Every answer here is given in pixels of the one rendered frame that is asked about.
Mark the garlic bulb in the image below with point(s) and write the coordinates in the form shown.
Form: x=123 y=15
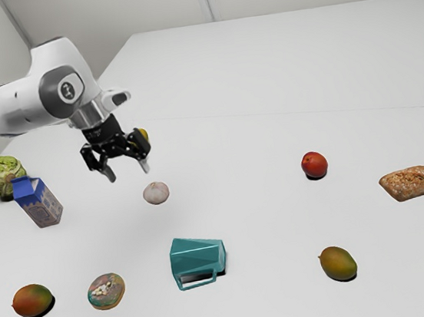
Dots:
x=156 y=192

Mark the red peach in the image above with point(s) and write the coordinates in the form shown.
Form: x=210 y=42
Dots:
x=314 y=164

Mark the frosted donut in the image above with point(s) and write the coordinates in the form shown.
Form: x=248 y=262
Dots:
x=106 y=291

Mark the green cabbage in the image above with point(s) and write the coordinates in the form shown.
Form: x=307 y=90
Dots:
x=1 y=174

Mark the blue milk carton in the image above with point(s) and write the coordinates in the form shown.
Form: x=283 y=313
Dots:
x=39 y=204

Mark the red green mango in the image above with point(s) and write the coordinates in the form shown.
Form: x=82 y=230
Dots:
x=31 y=299

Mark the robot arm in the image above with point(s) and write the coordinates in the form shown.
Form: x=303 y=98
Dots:
x=16 y=109

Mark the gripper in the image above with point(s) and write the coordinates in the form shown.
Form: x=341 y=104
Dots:
x=105 y=136

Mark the brown bread loaf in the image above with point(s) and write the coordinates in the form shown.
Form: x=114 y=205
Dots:
x=410 y=182

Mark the teal faceted mug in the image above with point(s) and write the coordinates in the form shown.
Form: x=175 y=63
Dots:
x=195 y=259

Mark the yellow green mango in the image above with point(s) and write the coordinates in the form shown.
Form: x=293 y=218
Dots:
x=338 y=263

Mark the small yellow fruit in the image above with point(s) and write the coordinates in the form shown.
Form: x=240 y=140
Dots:
x=145 y=132

